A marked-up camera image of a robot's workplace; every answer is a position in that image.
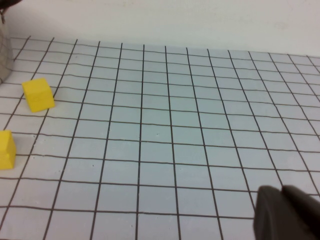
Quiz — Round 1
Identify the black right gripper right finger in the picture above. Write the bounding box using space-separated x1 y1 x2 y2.
281 184 320 240

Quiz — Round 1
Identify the white grid-pattern tablecloth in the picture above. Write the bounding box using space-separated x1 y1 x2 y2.
0 34 320 240

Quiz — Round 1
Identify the stainless steel cooking pot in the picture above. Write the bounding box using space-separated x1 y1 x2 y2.
0 0 22 84

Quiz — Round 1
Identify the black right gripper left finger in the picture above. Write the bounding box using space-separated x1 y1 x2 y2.
252 185 316 240

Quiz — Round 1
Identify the yellow foam cube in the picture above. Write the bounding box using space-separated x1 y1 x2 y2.
0 129 17 171
21 77 56 114

